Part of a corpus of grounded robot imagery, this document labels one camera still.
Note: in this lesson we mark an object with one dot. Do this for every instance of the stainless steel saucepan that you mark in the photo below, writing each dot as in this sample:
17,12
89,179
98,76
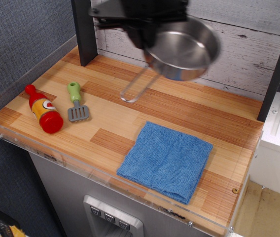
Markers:
182,51

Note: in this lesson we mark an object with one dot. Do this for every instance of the silver dispenser button panel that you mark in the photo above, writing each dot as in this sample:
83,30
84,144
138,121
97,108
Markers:
108,221

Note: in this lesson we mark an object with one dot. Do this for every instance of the dark upright post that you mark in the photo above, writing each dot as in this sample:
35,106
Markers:
270,94
85,31

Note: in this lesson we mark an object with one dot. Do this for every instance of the dark right upright post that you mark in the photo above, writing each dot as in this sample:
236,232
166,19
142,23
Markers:
270,94

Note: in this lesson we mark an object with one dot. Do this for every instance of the grey toy fridge cabinet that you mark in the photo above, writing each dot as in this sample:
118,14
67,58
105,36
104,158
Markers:
66,190

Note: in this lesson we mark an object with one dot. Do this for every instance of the blue folded cloth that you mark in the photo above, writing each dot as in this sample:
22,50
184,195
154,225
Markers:
167,161

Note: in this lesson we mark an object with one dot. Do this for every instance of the red toy ketchup bottle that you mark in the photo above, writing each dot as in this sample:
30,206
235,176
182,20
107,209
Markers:
46,114

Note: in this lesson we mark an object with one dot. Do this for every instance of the dark left upright post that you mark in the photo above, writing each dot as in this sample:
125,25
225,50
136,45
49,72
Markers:
85,31

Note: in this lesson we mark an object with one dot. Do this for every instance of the green handled grey toy spatula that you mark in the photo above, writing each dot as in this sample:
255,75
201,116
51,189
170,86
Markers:
78,112

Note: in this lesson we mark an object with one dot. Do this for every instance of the clear acrylic table guard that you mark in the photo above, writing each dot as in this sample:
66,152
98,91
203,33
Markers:
214,109

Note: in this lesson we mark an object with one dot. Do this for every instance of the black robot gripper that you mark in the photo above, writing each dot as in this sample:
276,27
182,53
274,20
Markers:
141,19

